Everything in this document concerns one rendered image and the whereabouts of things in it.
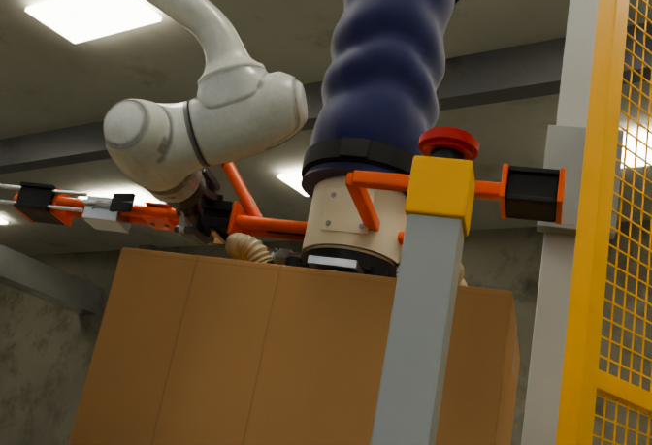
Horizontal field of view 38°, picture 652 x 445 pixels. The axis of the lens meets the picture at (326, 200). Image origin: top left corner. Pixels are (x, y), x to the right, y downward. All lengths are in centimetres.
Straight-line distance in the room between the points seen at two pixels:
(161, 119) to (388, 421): 57
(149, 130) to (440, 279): 50
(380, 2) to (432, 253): 76
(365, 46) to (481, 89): 648
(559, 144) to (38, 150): 1000
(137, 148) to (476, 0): 647
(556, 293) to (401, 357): 157
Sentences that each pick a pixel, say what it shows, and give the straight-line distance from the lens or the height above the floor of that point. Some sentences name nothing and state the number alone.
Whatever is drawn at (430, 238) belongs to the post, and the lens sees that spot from 105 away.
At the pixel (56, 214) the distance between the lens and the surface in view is 182.
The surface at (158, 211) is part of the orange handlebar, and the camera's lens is 172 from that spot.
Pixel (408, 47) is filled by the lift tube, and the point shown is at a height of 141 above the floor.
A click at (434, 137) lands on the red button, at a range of 109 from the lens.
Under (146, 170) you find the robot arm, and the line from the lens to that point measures 138.
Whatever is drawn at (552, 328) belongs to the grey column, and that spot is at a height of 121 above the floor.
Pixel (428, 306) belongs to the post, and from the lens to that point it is 102.
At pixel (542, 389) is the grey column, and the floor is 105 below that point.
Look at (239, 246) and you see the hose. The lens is 155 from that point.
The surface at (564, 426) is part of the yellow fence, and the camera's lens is 194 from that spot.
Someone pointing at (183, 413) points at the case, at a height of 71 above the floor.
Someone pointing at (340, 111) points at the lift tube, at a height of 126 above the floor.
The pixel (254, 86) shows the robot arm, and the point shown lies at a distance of 135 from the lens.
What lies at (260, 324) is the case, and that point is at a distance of 139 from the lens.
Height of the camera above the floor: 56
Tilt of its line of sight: 20 degrees up
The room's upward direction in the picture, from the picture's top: 11 degrees clockwise
